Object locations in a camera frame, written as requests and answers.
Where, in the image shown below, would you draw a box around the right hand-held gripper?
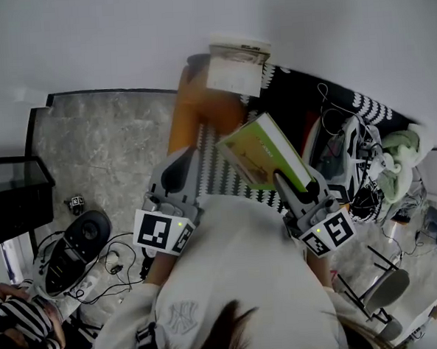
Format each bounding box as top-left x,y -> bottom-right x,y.
272,163 -> 358,260

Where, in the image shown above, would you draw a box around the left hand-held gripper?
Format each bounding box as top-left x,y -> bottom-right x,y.
127,145 -> 207,259

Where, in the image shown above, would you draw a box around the green book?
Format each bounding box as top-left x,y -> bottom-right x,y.
214,108 -> 317,200

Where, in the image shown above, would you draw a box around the orange sofa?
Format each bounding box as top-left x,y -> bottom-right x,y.
160,39 -> 435,242

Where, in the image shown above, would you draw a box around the person's left forearm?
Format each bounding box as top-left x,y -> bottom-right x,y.
141,250 -> 181,287

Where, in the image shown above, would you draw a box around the person's right forearm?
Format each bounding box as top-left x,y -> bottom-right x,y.
305,251 -> 336,290

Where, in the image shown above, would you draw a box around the black white striped blanket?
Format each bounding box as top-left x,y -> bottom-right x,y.
189,52 -> 427,222

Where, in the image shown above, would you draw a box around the white black wearable rig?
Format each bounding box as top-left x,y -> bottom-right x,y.
304,112 -> 387,206

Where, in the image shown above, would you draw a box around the orange cushion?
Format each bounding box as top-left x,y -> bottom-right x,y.
298,110 -> 325,157

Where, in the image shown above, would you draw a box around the grey cloth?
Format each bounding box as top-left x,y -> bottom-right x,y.
385,164 -> 431,224

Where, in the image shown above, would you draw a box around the small printed tag block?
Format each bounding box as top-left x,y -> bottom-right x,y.
63,194 -> 86,214

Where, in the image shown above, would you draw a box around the green white plush blanket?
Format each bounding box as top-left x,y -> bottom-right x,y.
374,121 -> 437,206

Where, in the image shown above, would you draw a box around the person's white sweatshirt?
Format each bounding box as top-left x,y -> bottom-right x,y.
80,185 -> 363,349

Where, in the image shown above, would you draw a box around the grey chair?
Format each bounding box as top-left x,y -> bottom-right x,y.
335,242 -> 415,345

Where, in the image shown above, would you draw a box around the open white paperback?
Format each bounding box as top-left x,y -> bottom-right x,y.
202,29 -> 276,102

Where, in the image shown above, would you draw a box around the black round device on floor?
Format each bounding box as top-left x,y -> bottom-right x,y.
30,228 -> 103,299

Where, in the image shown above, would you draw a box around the black glass cabinet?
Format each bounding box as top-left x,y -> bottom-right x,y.
0,153 -> 60,250

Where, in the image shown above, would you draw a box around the tangle of black cables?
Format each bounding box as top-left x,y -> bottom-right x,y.
346,180 -> 388,226

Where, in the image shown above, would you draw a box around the black floor cables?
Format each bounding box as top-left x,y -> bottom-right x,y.
33,225 -> 148,309

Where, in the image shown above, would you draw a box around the black shoulder strap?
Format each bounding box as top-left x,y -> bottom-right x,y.
133,320 -> 161,349

